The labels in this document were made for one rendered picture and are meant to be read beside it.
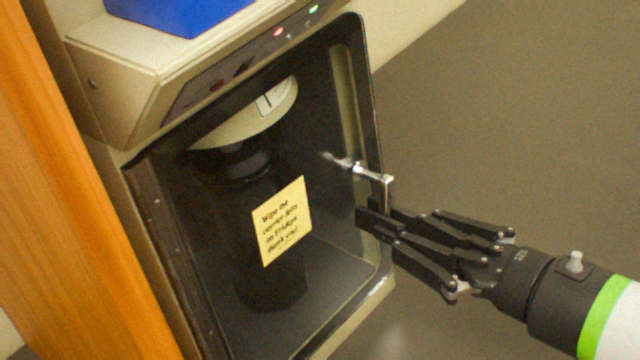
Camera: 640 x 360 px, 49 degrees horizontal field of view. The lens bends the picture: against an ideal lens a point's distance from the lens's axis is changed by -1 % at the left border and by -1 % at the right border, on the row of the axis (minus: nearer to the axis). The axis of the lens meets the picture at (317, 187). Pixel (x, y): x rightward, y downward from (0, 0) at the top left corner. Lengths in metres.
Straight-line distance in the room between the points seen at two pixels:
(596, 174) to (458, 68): 0.42
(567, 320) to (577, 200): 0.49
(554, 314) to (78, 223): 0.44
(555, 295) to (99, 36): 0.46
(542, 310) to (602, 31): 0.99
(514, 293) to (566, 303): 0.05
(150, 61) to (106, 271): 0.15
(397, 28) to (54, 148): 1.22
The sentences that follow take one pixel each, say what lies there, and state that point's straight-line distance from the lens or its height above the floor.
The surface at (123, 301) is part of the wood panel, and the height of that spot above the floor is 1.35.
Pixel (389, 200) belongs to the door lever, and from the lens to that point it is 0.81.
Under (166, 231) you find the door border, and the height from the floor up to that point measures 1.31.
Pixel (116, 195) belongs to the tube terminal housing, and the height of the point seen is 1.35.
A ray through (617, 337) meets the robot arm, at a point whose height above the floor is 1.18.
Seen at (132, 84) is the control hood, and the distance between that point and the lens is 0.49.
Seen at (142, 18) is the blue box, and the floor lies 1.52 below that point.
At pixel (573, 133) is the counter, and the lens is 1.31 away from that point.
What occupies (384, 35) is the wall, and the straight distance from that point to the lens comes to 1.58.
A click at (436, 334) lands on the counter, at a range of 0.98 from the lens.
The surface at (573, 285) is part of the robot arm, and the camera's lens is 0.71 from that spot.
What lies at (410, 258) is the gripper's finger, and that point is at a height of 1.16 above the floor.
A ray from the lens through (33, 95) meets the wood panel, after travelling 0.44.
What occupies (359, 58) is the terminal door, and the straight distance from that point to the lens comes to 0.77.
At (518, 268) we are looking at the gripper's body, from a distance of 0.73.
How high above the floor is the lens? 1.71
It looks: 39 degrees down
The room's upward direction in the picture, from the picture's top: 12 degrees counter-clockwise
